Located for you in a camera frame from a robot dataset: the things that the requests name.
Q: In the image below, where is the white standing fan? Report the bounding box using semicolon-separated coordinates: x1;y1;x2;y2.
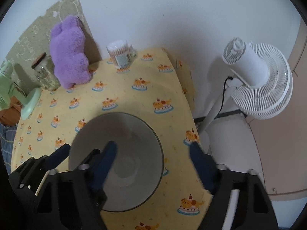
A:
196;37;294;139

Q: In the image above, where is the grey plaid pillow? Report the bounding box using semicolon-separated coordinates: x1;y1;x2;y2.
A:
0;124;17;174

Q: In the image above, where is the green elephant print mat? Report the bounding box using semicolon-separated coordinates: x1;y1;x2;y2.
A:
3;0;102;93

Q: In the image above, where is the green desk fan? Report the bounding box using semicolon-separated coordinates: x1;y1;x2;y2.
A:
0;61;42;120

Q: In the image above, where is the glass jar black lid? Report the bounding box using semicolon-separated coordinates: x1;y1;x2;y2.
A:
31;53;60;91

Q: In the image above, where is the wooden bed headboard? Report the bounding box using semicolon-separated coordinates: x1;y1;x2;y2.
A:
0;97;22;126

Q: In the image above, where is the green leaf bowl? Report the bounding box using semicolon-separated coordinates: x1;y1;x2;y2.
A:
68;112;164;212

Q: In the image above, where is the yellow cake print tablecloth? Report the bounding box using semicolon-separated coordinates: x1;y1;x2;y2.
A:
11;48;211;229

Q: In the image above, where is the beige door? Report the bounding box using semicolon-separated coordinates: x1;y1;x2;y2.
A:
249;21;307;201

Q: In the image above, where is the purple plush toy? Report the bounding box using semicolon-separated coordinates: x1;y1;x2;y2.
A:
50;15;92;89

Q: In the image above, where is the cotton swab container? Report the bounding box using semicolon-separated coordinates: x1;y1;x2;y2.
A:
106;39;135;69

